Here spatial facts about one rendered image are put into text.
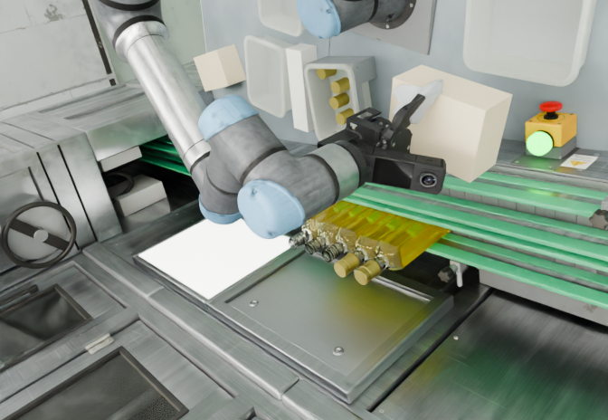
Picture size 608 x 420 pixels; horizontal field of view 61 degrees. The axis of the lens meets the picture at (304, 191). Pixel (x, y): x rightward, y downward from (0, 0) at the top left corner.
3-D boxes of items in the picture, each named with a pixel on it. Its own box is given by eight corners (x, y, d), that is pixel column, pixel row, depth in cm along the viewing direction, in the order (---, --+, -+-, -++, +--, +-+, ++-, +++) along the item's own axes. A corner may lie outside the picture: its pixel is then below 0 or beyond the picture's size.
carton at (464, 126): (422, 64, 85) (393, 77, 81) (512, 94, 76) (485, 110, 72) (413, 129, 92) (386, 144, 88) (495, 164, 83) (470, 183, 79)
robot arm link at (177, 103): (81, 19, 95) (199, 241, 79) (77, -33, 86) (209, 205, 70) (143, 10, 101) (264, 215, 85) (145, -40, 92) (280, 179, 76)
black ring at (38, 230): (81, 245, 172) (14, 277, 160) (57, 187, 164) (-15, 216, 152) (87, 249, 169) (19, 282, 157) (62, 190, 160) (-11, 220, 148)
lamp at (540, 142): (531, 150, 102) (523, 156, 100) (530, 128, 100) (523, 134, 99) (554, 153, 99) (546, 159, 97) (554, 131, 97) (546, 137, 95)
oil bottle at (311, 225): (359, 205, 139) (300, 242, 127) (356, 186, 136) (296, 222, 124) (375, 209, 135) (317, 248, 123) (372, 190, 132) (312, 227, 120)
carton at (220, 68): (211, 52, 185) (193, 58, 181) (234, 43, 172) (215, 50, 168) (222, 85, 188) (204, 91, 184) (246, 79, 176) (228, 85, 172)
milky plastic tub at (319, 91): (337, 132, 152) (317, 143, 147) (324, 55, 143) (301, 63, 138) (384, 138, 140) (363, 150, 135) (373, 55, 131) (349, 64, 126)
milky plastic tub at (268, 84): (268, 94, 172) (248, 102, 167) (265, 26, 159) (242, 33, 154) (305, 111, 162) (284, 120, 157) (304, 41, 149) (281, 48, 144)
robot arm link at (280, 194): (238, 169, 61) (282, 225, 58) (307, 137, 67) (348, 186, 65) (225, 204, 67) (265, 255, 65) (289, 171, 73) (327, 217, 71)
